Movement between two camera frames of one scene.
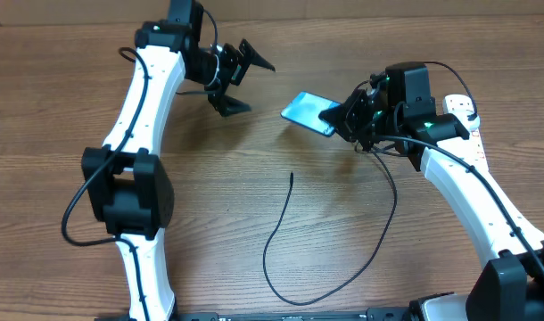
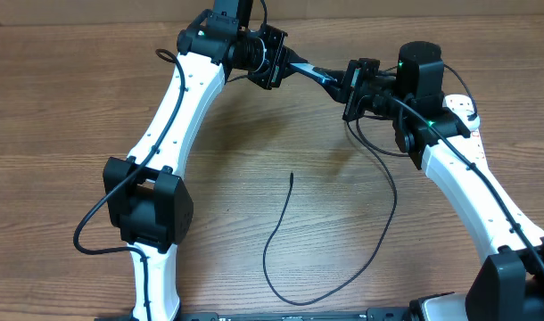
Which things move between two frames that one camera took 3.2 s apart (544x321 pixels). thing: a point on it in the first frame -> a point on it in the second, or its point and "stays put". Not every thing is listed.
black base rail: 292,315 stays put
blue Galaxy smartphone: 304,111 -> 307,70
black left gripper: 221,102 -> 272,77
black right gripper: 346,119 -> 352,78
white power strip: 471,149 stays put
